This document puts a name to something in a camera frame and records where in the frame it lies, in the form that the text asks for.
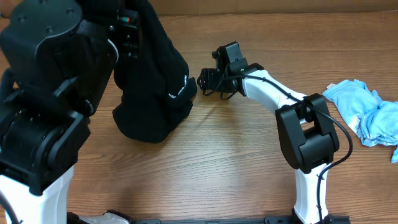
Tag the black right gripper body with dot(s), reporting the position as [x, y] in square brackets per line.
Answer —
[207, 79]

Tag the black t-shirt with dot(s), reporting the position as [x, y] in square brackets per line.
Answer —
[157, 89]

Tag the light blue t-shirt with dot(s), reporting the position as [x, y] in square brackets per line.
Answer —
[372, 119]

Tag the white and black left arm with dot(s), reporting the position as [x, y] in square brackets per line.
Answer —
[61, 55]

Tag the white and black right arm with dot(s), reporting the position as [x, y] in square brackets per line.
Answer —
[307, 136]

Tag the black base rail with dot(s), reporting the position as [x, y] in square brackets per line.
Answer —
[112, 216]

